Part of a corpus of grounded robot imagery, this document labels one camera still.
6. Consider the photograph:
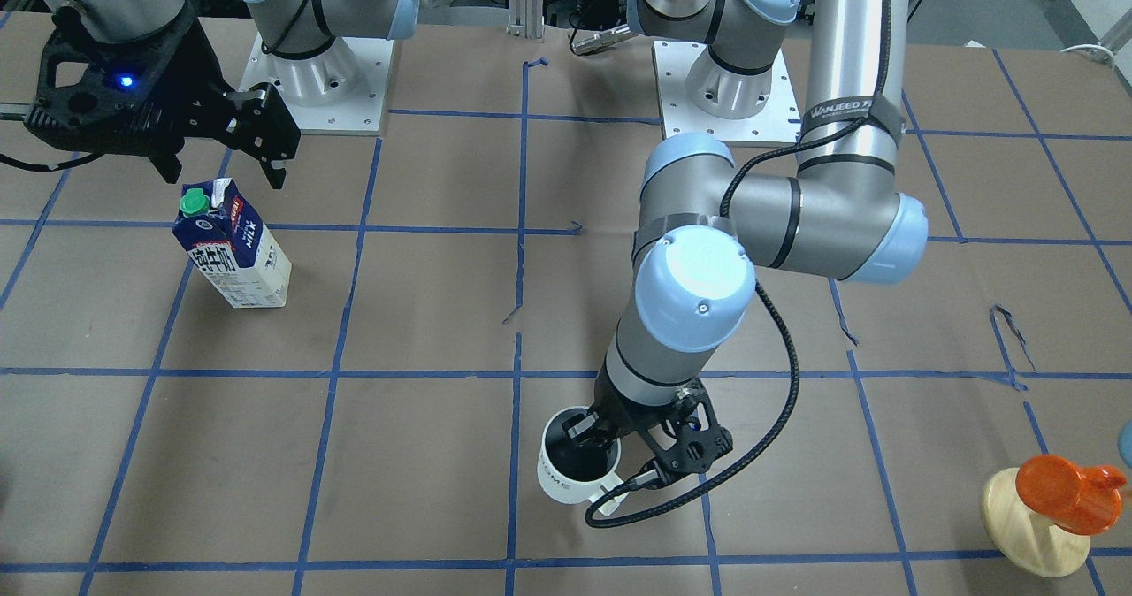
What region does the blue white milk carton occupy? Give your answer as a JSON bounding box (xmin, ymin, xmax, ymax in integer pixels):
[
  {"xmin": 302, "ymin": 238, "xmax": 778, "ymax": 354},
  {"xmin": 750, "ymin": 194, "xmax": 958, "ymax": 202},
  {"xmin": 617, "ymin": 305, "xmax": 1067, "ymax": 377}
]
[{"xmin": 172, "ymin": 178, "xmax": 292, "ymax": 309}]

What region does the orange mug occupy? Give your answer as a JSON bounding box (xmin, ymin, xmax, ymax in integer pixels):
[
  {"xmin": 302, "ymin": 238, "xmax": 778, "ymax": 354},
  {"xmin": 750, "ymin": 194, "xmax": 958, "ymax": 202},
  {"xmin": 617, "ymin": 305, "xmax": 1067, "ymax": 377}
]
[{"xmin": 1015, "ymin": 455, "xmax": 1127, "ymax": 536}]

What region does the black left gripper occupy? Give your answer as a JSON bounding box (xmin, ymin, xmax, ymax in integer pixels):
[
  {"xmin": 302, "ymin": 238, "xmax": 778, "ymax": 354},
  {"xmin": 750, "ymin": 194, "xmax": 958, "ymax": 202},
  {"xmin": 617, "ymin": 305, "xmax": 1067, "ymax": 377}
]
[{"xmin": 563, "ymin": 371, "xmax": 734, "ymax": 490}]

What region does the blue mug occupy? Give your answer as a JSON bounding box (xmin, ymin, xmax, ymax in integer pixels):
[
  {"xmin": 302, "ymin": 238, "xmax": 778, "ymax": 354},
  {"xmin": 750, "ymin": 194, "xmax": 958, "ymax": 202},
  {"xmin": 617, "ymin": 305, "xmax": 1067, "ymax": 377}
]
[{"xmin": 1117, "ymin": 420, "xmax": 1132, "ymax": 468}]

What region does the wooden mug tree stand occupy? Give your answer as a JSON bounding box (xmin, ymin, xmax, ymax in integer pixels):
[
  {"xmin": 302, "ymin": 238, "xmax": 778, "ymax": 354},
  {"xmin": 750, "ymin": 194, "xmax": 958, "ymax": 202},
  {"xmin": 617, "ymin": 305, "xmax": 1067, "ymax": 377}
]
[{"xmin": 980, "ymin": 467, "xmax": 1091, "ymax": 578}]

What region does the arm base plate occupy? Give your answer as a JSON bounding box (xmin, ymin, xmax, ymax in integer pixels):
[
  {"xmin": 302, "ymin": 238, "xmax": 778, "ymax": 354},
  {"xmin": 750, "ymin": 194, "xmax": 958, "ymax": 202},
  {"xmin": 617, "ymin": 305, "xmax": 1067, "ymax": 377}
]
[
  {"xmin": 240, "ymin": 36, "xmax": 398, "ymax": 136},
  {"xmin": 654, "ymin": 41, "xmax": 801, "ymax": 148}
]

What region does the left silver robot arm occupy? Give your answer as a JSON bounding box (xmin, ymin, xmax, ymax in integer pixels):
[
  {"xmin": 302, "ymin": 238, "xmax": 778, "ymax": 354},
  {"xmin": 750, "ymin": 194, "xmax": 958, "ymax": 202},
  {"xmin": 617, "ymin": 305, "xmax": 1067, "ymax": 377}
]
[{"xmin": 540, "ymin": 0, "xmax": 929, "ymax": 498}]

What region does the black braided cable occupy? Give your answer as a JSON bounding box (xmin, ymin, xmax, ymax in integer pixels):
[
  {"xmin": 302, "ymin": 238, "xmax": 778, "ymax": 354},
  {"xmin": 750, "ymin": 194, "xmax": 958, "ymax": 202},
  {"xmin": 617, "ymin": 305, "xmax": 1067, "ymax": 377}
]
[{"xmin": 584, "ymin": 0, "xmax": 894, "ymax": 529}]

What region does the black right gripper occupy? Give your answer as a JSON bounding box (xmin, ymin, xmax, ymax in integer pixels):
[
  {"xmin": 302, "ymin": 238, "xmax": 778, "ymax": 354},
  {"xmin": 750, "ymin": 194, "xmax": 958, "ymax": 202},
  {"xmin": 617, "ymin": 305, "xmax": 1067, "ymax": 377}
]
[{"xmin": 23, "ymin": 0, "xmax": 301, "ymax": 190}]

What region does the white mug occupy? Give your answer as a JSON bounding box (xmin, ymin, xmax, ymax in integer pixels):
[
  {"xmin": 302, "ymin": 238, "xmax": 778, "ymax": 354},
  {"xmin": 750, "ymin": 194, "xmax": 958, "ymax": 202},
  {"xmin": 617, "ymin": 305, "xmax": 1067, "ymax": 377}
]
[{"xmin": 537, "ymin": 406, "xmax": 623, "ymax": 504}]

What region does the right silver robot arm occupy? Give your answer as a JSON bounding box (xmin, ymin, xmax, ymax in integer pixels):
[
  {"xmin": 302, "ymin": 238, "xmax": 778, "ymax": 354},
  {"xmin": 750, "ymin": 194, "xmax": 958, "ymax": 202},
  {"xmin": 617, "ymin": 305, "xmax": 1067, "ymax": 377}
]
[{"xmin": 3, "ymin": 0, "xmax": 419, "ymax": 189}]

